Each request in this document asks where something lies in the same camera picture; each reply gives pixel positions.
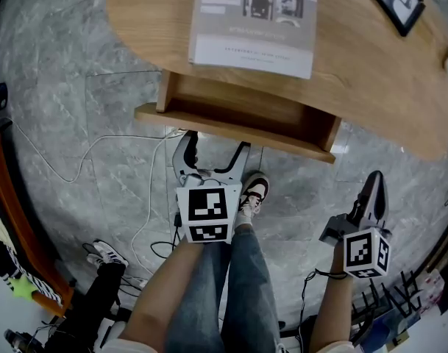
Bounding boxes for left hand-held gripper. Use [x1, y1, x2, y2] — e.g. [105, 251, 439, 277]
[171, 130, 252, 246]

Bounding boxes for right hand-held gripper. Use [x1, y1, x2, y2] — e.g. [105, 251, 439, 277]
[319, 170, 393, 280]

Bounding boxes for wooden drawer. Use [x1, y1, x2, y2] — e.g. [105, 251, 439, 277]
[134, 70, 343, 165]

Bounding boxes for person's left forearm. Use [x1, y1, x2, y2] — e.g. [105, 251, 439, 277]
[118, 240, 207, 346]

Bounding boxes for person's right forearm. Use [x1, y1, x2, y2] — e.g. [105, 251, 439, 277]
[310, 270, 358, 349]

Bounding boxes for wooden coffee table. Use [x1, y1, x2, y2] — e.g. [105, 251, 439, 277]
[105, 0, 448, 164]

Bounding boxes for person's right shoe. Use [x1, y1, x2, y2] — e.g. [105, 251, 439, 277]
[238, 171, 271, 219]

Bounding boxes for black woven chair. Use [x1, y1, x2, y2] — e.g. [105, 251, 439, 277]
[350, 270, 424, 353]

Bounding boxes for grey photo book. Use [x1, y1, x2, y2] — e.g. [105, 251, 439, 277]
[188, 0, 319, 80]

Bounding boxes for person's blue jeans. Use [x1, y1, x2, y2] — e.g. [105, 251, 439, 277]
[164, 224, 282, 353]

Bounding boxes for orange wooden sofa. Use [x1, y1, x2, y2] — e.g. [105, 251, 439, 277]
[0, 129, 75, 318]

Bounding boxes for person's white shirt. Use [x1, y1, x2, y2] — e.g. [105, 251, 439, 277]
[102, 338, 355, 353]

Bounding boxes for black white striped blanket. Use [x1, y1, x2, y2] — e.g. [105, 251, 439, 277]
[0, 174, 63, 305]

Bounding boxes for green star cushion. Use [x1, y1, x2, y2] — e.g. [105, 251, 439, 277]
[8, 274, 39, 303]

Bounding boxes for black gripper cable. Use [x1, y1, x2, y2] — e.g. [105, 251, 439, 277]
[149, 213, 184, 263]
[299, 268, 349, 347]

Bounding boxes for white floor cable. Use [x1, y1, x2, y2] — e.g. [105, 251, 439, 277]
[10, 125, 190, 275]

